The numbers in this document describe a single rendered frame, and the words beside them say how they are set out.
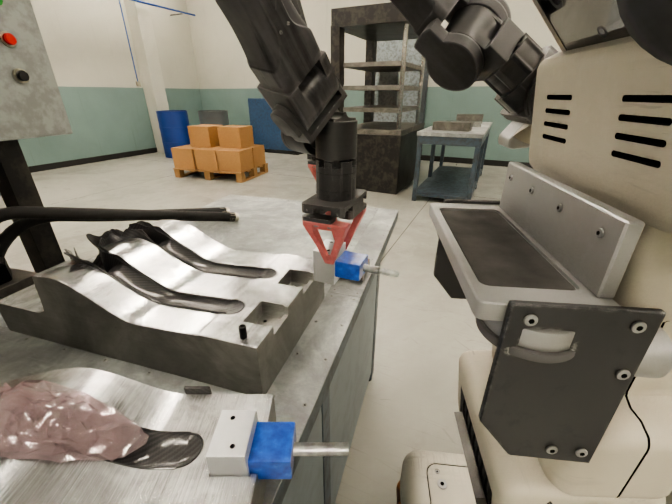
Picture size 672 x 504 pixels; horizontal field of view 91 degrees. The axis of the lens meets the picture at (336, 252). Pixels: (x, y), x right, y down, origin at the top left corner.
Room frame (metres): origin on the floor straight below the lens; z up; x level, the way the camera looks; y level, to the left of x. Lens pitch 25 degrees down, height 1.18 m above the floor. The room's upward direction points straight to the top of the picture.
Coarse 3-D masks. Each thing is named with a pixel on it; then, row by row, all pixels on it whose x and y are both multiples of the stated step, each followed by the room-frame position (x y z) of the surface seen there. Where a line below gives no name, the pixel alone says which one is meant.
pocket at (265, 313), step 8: (264, 304) 0.43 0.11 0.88; (272, 304) 0.42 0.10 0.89; (256, 312) 0.41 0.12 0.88; (264, 312) 0.43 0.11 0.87; (272, 312) 0.42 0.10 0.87; (280, 312) 0.42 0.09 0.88; (248, 320) 0.39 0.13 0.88; (256, 320) 0.41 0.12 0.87; (264, 320) 0.42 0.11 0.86; (272, 320) 0.42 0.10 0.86; (280, 320) 0.40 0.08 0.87
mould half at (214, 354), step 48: (144, 240) 0.56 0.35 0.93; (192, 240) 0.61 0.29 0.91; (48, 288) 0.43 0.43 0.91; (96, 288) 0.42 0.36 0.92; (192, 288) 0.48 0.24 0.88; (240, 288) 0.47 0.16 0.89; (288, 288) 0.46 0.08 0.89; (48, 336) 0.44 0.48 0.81; (96, 336) 0.41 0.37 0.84; (144, 336) 0.38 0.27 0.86; (192, 336) 0.35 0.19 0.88; (288, 336) 0.41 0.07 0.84; (240, 384) 0.33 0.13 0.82
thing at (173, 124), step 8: (160, 112) 6.95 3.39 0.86; (168, 112) 6.94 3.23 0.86; (176, 112) 7.00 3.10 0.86; (184, 112) 7.15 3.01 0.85; (160, 120) 6.97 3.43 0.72; (168, 120) 6.93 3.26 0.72; (176, 120) 6.98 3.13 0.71; (184, 120) 7.11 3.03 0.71; (160, 128) 7.00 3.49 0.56; (168, 128) 6.92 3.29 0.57; (176, 128) 6.96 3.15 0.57; (184, 128) 7.08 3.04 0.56; (168, 136) 6.93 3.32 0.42; (176, 136) 6.95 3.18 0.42; (184, 136) 7.05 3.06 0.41; (168, 144) 6.94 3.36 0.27; (176, 144) 6.94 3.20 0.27; (184, 144) 7.03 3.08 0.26; (168, 152) 6.95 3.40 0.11
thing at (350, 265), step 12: (324, 240) 0.50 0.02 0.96; (348, 252) 0.48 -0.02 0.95; (324, 264) 0.46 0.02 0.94; (336, 264) 0.45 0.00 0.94; (348, 264) 0.44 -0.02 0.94; (360, 264) 0.44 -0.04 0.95; (324, 276) 0.46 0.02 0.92; (336, 276) 0.45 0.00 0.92; (348, 276) 0.44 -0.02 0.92; (360, 276) 0.44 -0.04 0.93; (396, 276) 0.43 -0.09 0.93
